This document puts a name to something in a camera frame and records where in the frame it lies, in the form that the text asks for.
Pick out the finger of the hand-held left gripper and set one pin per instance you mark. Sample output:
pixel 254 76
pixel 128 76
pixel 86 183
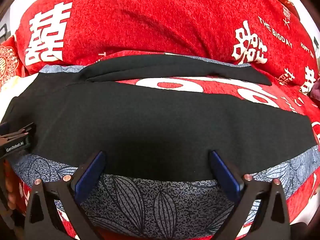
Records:
pixel 17 130

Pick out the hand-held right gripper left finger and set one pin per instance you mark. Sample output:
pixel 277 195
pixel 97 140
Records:
pixel 88 180

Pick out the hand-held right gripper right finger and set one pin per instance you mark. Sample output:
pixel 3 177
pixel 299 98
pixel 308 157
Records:
pixel 225 177

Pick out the black pants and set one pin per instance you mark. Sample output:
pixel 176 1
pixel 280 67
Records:
pixel 150 130

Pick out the person's left hand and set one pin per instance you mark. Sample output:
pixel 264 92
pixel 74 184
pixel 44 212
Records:
pixel 11 195

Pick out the white cloth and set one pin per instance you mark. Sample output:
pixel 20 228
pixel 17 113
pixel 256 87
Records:
pixel 12 92

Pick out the grey floral cloth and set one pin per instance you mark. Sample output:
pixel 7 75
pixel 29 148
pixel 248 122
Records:
pixel 150 205

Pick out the red embroidered pillow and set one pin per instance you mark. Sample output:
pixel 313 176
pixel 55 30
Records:
pixel 7 62

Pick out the red printed blanket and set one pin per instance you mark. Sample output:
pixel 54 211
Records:
pixel 150 25

